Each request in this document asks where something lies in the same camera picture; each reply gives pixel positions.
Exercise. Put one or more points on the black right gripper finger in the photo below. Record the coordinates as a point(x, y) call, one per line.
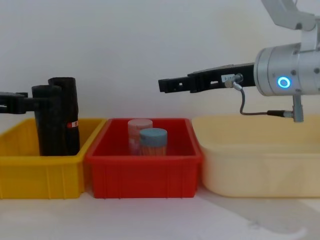
point(175, 85)

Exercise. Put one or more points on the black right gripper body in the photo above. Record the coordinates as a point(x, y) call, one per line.
point(212, 78)

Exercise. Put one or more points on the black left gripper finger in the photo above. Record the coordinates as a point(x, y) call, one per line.
point(23, 105)
point(15, 94)

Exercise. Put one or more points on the plain black cylinder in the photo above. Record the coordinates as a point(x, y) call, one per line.
point(48, 120)

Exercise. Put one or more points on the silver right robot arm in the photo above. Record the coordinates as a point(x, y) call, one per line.
point(277, 70)

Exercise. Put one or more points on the black cylinder with red label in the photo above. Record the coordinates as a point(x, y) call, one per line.
point(71, 105)

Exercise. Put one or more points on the clear jar with pink lid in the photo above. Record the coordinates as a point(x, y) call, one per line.
point(136, 127)

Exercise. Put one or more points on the clear jar with blue lid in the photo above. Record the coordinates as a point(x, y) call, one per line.
point(153, 142)

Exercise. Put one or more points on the yellow plastic bin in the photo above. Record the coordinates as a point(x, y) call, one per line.
point(37, 175)

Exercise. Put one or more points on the red plastic bin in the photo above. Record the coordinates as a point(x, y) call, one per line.
point(145, 175)

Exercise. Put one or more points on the cream plastic basin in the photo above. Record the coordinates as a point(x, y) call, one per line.
point(262, 170)

